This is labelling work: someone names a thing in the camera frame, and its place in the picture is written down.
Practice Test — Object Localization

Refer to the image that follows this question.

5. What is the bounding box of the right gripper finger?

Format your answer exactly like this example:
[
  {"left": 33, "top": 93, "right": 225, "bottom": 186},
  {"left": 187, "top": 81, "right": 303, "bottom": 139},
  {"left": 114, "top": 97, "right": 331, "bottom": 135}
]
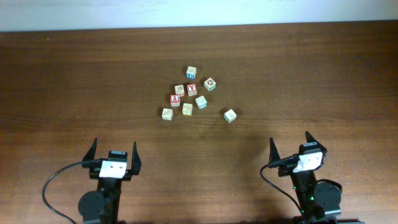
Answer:
[
  {"left": 305, "top": 131, "right": 322, "bottom": 146},
  {"left": 269, "top": 138, "right": 280, "bottom": 164}
]

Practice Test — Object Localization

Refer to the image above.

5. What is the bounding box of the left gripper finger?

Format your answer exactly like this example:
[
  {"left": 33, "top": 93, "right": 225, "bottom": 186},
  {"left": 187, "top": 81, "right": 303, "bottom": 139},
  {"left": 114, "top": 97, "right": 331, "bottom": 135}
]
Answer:
[
  {"left": 82, "top": 138, "right": 97, "bottom": 162},
  {"left": 131, "top": 141, "right": 142, "bottom": 174}
]

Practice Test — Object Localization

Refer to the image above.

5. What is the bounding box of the wooden block plain picture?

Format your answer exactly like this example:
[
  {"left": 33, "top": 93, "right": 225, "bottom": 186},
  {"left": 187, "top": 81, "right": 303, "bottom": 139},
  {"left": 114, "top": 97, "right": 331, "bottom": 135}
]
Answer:
[{"left": 162, "top": 108, "right": 174, "bottom": 121}]

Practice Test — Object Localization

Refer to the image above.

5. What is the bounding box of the wooden block green letter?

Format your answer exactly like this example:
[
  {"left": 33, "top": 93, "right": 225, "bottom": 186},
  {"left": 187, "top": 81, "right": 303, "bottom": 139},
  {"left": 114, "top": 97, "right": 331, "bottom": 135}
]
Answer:
[{"left": 224, "top": 109, "right": 237, "bottom": 123}]

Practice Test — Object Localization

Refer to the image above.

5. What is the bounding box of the wooden block yellow side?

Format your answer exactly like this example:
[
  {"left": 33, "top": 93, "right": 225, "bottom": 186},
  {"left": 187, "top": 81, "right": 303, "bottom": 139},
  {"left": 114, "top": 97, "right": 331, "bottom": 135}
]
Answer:
[{"left": 182, "top": 103, "right": 193, "bottom": 116}]

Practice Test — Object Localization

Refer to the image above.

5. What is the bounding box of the wooden block green picture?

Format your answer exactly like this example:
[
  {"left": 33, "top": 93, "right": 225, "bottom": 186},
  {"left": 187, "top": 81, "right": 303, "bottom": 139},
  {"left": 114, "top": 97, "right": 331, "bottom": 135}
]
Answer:
[{"left": 195, "top": 96, "right": 208, "bottom": 110}]

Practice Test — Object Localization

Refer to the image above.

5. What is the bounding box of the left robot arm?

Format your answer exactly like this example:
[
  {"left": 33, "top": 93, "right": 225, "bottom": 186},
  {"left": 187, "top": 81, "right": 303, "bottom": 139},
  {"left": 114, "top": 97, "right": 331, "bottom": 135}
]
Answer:
[{"left": 78, "top": 140, "right": 142, "bottom": 224}]

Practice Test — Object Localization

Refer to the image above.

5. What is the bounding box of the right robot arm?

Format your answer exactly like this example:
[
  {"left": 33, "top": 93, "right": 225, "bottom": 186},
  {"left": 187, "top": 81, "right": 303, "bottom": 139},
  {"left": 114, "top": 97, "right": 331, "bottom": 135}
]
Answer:
[{"left": 262, "top": 131, "right": 343, "bottom": 223}]

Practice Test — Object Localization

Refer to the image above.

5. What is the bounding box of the wooden block red letter X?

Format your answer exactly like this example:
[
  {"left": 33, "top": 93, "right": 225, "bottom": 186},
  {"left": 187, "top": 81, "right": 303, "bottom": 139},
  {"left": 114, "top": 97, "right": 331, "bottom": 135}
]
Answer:
[{"left": 170, "top": 95, "right": 180, "bottom": 107}]

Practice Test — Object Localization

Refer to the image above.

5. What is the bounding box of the wooden block red flower picture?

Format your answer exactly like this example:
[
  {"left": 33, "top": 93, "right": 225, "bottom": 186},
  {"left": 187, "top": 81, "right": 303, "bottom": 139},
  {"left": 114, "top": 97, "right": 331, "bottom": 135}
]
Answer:
[{"left": 174, "top": 85, "right": 185, "bottom": 97}]

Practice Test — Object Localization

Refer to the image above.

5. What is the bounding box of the wooden block red letter Y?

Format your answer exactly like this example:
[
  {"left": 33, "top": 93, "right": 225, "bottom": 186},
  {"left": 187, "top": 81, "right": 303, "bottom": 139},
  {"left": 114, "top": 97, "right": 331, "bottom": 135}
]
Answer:
[{"left": 187, "top": 83, "right": 197, "bottom": 96}]

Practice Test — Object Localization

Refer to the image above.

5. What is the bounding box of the wooden block brown picture top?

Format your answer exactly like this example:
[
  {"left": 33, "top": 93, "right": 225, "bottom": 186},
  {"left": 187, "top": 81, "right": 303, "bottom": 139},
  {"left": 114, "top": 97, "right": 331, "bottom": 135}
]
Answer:
[{"left": 204, "top": 78, "right": 216, "bottom": 91}]

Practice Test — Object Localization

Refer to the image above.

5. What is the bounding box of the wooden block blue letter D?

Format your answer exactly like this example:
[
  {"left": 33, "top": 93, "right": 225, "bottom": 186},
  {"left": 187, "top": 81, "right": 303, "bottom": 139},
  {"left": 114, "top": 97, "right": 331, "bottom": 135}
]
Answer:
[{"left": 186, "top": 66, "right": 197, "bottom": 79}]

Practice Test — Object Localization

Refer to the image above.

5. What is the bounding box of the left black cable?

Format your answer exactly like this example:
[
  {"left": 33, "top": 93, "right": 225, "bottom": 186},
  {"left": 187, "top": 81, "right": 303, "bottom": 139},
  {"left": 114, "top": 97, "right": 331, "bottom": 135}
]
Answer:
[{"left": 42, "top": 159, "right": 101, "bottom": 224}]

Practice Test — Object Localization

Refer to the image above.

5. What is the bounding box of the black cable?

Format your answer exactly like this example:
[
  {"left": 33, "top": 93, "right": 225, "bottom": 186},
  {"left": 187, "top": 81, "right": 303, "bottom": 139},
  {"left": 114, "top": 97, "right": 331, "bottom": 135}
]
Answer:
[
  {"left": 42, "top": 159, "right": 101, "bottom": 224},
  {"left": 259, "top": 156, "right": 307, "bottom": 224}
]

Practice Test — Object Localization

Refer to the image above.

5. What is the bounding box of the right black cable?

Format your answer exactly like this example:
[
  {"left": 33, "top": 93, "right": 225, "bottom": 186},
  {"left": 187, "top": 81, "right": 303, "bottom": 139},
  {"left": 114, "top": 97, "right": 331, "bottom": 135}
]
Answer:
[{"left": 259, "top": 156, "right": 307, "bottom": 224}]

